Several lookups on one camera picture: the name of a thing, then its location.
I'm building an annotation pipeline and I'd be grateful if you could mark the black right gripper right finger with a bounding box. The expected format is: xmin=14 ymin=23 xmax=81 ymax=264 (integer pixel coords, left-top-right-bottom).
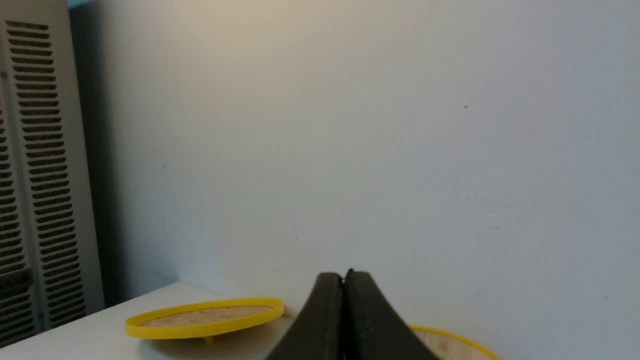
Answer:
xmin=343 ymin=269 xmax=438 ymax=360

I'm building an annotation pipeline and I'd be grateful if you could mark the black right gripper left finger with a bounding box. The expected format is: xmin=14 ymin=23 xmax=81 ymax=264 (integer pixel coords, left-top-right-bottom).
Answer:
xmin=267 ymin=272 xmax=344 ymax=360

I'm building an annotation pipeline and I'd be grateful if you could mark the yellow bamboo steamer basket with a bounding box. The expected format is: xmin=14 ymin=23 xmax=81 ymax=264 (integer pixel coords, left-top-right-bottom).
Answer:
xmin=409 ymin=325 xmax=500 ymax=360

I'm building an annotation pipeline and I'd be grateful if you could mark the yellow bamboo steamer lid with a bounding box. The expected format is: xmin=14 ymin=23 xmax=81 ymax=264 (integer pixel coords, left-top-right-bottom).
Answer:
xmin=125 ymin=297 xmax=285 ymax=343

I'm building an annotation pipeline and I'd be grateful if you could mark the beige louvered cabinet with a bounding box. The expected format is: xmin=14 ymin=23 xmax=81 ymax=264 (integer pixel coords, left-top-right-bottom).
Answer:
xmin=0 ymin=0 xmax=105 ymax=347

